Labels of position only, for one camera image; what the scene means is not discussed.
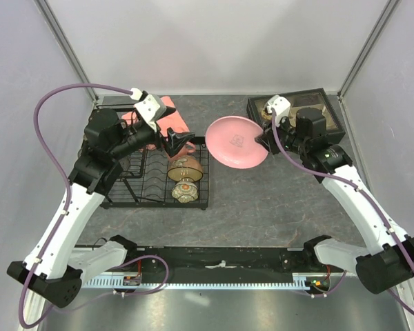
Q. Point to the pink plate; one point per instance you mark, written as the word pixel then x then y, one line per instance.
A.
pixel 231 141

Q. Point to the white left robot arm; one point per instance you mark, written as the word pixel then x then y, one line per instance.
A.
pixel 50 270

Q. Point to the black compartment display box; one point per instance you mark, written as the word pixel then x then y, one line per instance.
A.
pixel 315 98

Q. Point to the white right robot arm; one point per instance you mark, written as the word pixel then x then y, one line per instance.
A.
pixel 387 257

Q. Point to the pink ceramic mug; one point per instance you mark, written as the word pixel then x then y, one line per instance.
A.
pixel 188 148

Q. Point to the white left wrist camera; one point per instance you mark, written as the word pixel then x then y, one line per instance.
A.
pixel 150 107

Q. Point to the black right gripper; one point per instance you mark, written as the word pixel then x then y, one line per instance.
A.
pixel 268 139

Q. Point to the brown floral bowl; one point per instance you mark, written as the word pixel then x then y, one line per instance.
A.
pixel 186 167

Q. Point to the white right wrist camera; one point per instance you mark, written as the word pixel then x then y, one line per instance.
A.
pixel 277 108

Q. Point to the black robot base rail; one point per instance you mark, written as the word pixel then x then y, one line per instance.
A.
pixel 223 265

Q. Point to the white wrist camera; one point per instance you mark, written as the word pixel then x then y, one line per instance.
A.
pixel 150 107
pixel 277 108

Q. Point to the small white patterned bowl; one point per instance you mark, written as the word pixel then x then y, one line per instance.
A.
pixel 185 192

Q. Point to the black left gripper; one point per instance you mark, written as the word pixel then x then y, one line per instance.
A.
pixel 176 141

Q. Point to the black wire dish rack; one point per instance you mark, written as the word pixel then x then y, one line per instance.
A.
pixel 145 183

